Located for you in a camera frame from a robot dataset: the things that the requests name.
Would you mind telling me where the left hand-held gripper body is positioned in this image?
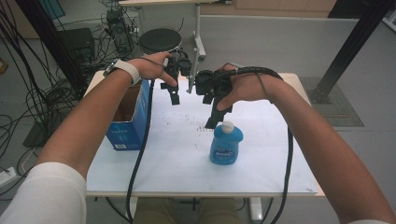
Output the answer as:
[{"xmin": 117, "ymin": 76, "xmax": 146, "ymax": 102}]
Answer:
[{"xmin": 161, "ymin": 53, "xmax": 193, "ymax": 91}]

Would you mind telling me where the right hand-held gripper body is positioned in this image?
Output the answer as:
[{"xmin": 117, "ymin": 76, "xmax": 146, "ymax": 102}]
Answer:
[{"xmin": 187, "ymin": 57, "xmax": 233, "ymax": 106}]

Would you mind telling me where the blue detergent bottle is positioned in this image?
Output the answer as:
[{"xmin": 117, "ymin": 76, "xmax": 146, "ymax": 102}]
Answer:
[{"xmin": 209, "ymin": 120, "xmax": 245, "ymax": 166}]

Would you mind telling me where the blue cardboard box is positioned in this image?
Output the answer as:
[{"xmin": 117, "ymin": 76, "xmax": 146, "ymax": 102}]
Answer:
[{"xmin": 106, "ymin": 78, "xmax": 152, "ymax": 152}]

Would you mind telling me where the person's left hand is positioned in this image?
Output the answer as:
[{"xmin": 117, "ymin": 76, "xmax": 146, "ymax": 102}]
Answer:
[{"xmin": 128, "ymin": 50, "xmax": 178, "ymax": 88}]

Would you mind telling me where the person's right hand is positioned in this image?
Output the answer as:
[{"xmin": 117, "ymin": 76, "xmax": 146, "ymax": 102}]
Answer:
[{"xmin": 216, "ymin": 63, "xmax": 287, "ymax": 112}]

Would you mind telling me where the black round stool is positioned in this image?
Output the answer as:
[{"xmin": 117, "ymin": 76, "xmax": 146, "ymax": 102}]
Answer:
[{"xmin": 138, "ymin": 27, "xmax": 183, "ymax": 55}]

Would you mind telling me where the white band wristwatch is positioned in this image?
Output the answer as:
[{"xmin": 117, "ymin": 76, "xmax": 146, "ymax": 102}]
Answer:
[{"xmin": 103, "ymin": 59, "xmax": 142, "ymax": 87}]

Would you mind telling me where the wooden desk with white leg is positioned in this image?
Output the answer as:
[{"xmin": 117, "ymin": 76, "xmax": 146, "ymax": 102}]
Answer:
[{"xmin": 118, "ymin": 0, "xmax": 233, "ymax": 62}]

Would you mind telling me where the white table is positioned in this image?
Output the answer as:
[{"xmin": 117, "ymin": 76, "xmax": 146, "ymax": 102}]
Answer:
[{"xmin": 86, "ymin": 77, "xmax": 318, "ymax": 192}]

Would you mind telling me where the black computer tower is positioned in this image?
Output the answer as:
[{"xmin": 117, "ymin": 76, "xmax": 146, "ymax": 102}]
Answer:
[{"xmin": 106, "ymin": 8, "xmax": 134, "ymax": 55}]

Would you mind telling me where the black equipment box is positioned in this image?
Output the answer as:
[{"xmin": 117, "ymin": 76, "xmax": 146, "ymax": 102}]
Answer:
[{"xmin": 57, "ymin": 27, "xmax": 96, "ymax": 63}]

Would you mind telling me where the white table leg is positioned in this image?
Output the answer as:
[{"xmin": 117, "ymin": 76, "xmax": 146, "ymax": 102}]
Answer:
[
  {"xmin": 129, "ymin": 196, "xmax": 140, "ymax": 220},
  {"xmin": 248, "ymin": 197, "xmax": 264, "ymax": 223}
]

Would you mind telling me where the person in beige clothes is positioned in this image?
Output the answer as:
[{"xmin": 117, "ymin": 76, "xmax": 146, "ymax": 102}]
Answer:
[{"xmin": 133, "ymin": 197, "xmax": 247, "ymax": 224}]

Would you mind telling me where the teal panel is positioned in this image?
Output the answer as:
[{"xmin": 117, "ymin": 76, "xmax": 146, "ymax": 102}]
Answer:
[{"xmin": 38, "ymin": 0, "xmax": 66, "ymax": 21}]

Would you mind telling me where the white power strip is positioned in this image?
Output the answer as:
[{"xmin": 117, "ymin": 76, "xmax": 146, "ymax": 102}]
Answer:
[{"xmin": 0, "ymin": 166, "xmax": 17, "ymax": 189}]

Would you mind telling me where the left hand-held gripper cable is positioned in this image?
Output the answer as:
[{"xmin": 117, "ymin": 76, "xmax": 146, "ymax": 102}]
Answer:
[{"xmin": 125, "ymin": 78, "xmax": 156, "ymax": 224}]

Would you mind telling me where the hand-held gripper cable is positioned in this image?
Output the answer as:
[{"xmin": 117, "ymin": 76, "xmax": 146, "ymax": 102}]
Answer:
[
  {"xmin": 211, "ymin": 65, "xmax": 295, "ymax": 224},
  {"xmin": 125, "ymin": 78, "xmax": 156, "ymax": 224}
]

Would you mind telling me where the right hand-held gripper cable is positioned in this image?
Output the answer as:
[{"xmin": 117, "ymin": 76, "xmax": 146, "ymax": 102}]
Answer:
[{"xmin": 211, "ymin": 65, "xmax": 295, "ymax": 224}]

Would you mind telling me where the tangle of black floor cables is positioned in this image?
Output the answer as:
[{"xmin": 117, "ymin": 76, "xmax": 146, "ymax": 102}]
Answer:
[{"xmin": 0, "ymin": 0, "xmax": 104, "ymax": 200}]

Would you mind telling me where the black stand base plate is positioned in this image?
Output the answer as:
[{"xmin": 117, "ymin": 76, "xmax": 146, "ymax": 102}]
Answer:
[{"xmin": 22, "ymin": 120, "xmax": 57, "ymax": 148}]

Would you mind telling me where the black metal post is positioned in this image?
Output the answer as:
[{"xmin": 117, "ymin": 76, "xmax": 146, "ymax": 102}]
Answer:
[{"xmin": 306, "ymin": 0, "xmax": 396, "ymax": 105}]

